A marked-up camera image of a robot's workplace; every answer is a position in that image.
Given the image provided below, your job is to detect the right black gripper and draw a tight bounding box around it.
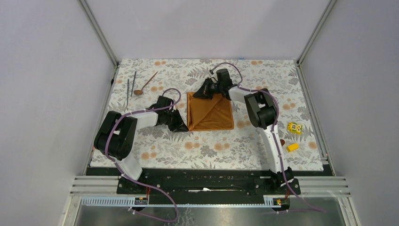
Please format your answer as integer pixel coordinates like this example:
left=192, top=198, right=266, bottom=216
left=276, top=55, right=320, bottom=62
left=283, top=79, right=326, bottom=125
left=192, top=78, right=223, bottom=100

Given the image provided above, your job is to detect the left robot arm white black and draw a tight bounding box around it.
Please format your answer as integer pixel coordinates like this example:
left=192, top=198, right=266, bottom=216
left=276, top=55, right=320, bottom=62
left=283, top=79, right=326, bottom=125
left=94, top=96, right=189, bottom=194

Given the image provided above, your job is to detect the floral patterned table mat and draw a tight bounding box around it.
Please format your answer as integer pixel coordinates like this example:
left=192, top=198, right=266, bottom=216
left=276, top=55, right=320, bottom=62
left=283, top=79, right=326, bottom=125
left=107, top=59, right=323, bottom=171

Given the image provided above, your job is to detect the aluminium frame post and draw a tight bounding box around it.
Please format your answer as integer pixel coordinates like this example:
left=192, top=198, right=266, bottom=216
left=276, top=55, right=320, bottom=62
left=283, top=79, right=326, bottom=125
left=77, top=0, right=119, bottom=68
left=297, top=0, right=337, bottom=65

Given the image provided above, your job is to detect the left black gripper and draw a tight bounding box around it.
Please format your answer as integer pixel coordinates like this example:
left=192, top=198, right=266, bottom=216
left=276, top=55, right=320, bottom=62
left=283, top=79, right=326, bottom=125
left=164, top=108, right=188, bottom=132

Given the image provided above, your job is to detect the dark teal chopstick left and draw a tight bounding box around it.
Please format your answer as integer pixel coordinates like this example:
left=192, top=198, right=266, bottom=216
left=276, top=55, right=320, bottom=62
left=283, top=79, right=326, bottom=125
left=126, top=79, right=130, bottom=109

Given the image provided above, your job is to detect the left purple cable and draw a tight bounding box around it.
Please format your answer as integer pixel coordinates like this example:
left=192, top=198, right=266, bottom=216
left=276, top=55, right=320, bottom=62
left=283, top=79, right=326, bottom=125
left=104, top=88, right=182, bottom=223

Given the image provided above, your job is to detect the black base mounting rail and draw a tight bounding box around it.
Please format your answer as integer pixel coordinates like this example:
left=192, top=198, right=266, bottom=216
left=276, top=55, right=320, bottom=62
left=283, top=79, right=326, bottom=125
left=117, top=169, right=301, bottom=205

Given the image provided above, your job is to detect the brown wooden spoon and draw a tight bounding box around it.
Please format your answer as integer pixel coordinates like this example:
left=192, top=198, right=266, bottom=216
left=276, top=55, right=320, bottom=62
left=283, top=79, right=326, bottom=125
left=133, top=72, right=158, bottom=96

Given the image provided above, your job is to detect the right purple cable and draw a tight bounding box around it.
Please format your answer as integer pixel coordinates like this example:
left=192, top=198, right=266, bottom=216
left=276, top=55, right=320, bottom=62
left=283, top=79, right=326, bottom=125
left=210, top=62, right=327, bottom=214

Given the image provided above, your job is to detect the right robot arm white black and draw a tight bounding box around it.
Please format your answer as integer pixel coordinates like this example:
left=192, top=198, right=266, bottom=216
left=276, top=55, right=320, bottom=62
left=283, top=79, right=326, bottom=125
left=193, top=69, right=294, bottom=194

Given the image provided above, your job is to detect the orange cloth napkin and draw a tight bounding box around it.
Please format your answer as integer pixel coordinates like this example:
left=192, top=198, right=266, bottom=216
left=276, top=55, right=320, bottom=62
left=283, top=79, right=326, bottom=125
left=187, top=92, right=234, bottom=131

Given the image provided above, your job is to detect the left aluminium frame post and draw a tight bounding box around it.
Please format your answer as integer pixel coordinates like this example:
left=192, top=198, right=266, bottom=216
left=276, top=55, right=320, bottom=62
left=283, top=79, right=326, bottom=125
left=77, top=0, right=119, bottom=68

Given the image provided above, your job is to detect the purple cable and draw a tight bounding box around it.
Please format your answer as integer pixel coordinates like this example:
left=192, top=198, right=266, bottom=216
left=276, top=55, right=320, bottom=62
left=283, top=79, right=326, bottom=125
left=104, top=88, right=182, bottom=223
left=210, top=62, right=327, bottom=214

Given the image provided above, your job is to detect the yellow numbered die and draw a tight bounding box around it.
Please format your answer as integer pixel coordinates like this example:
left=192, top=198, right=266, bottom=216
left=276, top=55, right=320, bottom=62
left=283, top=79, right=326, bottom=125
left=287, top=122, right=303, bottom=135

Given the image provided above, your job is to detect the dark teal chopstick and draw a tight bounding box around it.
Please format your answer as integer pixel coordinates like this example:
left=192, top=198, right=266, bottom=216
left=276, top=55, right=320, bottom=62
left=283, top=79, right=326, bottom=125
left=126, top=79, right=130, bottom=109
left=130, top=71, right=137, bottom=97

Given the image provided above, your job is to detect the dark teal chopstick right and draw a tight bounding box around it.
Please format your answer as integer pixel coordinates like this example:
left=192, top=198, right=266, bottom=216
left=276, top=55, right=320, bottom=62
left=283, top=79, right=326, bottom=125
left=130, top=71, right=137, bottom=97

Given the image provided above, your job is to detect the right aluminium frame post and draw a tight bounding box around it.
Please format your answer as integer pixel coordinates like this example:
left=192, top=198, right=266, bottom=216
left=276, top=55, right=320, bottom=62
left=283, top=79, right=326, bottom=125
left=297, top=0, right=337, bottom=65

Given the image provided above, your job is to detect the yellow cube block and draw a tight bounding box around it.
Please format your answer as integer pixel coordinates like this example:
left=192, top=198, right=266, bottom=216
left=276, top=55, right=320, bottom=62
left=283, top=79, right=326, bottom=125
left=287, top=143, right=299, bottom=153

